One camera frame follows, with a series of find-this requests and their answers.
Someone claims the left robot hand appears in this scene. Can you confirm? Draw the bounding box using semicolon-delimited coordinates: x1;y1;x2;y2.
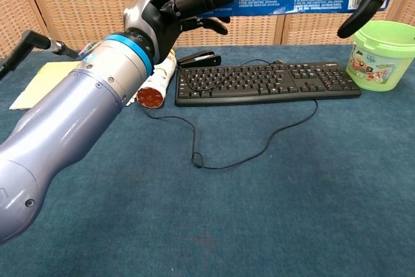
123;0;252;66

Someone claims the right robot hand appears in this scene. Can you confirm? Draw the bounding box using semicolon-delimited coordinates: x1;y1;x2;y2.
337;0;415;39

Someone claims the black stapler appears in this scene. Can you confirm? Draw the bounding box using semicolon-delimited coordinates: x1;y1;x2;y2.
176;51;222;68

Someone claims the green plastic bucket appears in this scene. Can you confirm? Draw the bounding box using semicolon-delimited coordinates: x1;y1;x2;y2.
345;20;415;92

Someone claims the juice bottle with orange cap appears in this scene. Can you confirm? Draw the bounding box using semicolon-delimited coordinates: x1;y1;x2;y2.
136;48;178;110

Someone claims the woven bamboo folding screen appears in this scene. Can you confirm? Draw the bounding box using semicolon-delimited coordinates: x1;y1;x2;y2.
0;0;415;60

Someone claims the black computer keyboard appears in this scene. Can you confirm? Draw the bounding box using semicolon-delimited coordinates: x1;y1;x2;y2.
174;61;362;108

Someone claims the beige paper folder stack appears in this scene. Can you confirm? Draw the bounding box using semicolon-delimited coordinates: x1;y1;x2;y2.
9;61;82;112

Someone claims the blue carpet desk mat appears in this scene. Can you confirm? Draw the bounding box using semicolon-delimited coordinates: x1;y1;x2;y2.
0;43;415;277

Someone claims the black keyboard cable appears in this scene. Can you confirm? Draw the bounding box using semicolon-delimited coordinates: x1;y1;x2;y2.
142;59;318;171

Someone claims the black arm cable connector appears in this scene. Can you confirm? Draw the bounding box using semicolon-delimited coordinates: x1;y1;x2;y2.
0;29;82;80

